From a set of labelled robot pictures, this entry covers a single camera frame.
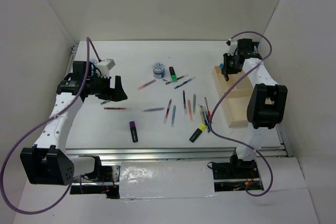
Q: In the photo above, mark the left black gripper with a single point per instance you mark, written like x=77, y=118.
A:
x=116, y=94

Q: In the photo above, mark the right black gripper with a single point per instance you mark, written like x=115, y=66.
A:
x=227, y=70

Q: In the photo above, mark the purple highlighter marker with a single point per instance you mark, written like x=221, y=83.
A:
x=133, y=131

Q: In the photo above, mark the green highlighter marker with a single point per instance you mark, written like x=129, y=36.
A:
x=172, y=73

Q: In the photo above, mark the yellow highlighter marker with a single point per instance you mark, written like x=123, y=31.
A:
x=197, y=133

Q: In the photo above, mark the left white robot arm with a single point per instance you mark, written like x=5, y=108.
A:
x=46, y=162

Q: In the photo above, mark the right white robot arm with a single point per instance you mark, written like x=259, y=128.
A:
x=267, y=102

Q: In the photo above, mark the red clear-cap pen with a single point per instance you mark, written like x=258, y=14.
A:
x=116, y=108

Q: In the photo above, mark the beige divided organizer tray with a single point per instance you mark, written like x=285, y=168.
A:
x=235, y=104

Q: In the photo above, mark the blue clear-cap pen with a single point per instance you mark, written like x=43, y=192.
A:
x=184, y=83

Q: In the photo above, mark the olive green clear pen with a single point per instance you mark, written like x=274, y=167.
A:
x=194, y=104

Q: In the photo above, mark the red gel pen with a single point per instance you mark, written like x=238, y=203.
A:
x=207, y=108

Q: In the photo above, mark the left blue round jar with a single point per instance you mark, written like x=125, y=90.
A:
x=93, y=63

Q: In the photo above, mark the yellow clear pen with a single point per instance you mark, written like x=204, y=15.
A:
x=202, y=114

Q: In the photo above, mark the dark blue gel pen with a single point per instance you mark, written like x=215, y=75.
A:
x=204, y=118

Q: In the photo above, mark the black clear-cap pen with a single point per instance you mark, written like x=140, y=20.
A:
x=177, y=78

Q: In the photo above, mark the magenta clear-cap pen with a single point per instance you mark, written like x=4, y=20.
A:
x=167, y=111

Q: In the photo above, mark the violet clear-cap pen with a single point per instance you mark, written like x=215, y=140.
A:
x=184, y=103

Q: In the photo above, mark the light blue clear pen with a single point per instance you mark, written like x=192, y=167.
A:
x=173, y=116

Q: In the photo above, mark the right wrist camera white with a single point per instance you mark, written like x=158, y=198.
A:
x=232, y=44

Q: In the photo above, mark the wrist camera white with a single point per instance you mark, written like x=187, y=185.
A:
x=104, y=67
x=232, y=44

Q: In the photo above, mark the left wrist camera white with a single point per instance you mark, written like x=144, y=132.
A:
x=104, y=67

